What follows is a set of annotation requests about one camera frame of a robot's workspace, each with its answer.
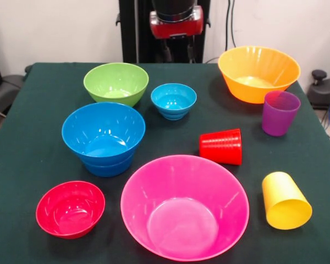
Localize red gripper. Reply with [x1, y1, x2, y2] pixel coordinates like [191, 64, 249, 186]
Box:
[149, 5, 205, 63]

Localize large blue bowl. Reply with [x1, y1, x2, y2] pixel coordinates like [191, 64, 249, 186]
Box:
[61, 102, 146, 166]

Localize yellow cup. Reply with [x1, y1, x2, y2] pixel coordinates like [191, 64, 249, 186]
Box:
[261, 171, 313, 230]

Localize dark green tablecloth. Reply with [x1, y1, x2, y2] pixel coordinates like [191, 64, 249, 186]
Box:
[0, 62, 330, 264]

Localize ribbed blue bowl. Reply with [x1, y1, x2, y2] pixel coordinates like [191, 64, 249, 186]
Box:
[81, 152, 135, 178]

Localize small crimson bowl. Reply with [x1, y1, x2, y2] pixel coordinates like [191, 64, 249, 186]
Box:
[35, 180, 106, 239]

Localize red cup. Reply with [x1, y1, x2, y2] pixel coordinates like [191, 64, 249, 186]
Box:
[199, 128, 243, 166]

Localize large pink bowl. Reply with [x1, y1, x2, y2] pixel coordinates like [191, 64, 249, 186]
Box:
[120, 155, 250, 262]

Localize small light blue bowl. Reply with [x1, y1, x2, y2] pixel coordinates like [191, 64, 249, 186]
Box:
[150, 83, 197, 121]

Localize black wall cables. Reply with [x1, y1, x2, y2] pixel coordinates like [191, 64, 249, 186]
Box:
[225, 0, 237, 48]

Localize black pedestal leg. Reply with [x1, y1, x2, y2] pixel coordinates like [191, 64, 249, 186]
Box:
[0, 74, 24, 113]
[307, 69, 330, 111]

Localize green bowl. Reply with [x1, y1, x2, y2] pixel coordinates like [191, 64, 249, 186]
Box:
[83, 62, 150, 108]

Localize purple cup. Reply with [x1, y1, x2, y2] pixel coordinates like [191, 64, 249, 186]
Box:
[261, 91, 301, 137]

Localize large orange bowl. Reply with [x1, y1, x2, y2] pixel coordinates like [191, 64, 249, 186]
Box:
[217, 45, 301, 105]

